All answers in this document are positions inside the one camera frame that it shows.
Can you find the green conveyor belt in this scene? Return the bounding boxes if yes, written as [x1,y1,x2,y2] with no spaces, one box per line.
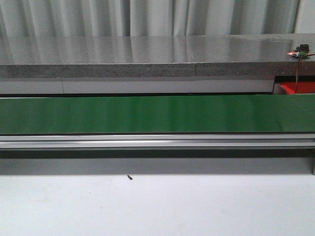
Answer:
[0,94,315,135]

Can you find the aluminium conveyor frame rail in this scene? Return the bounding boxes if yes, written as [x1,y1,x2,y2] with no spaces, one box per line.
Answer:
[0,133,315,149]

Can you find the white rear conveyor panel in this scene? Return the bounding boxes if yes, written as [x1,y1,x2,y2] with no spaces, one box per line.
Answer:
[0,77,274,94]

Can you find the small green sensor board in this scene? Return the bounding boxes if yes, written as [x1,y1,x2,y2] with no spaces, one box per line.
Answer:
[287,44,310,58]

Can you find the grey pleated curtain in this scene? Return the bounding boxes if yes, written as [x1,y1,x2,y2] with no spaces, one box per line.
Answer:
[0,0,300,37]

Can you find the grey stone slab bench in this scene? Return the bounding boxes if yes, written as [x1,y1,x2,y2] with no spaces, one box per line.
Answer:
[0,33,315,78]

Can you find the red plastic bin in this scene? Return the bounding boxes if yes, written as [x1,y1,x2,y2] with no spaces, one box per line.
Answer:
[280,82,315,94]

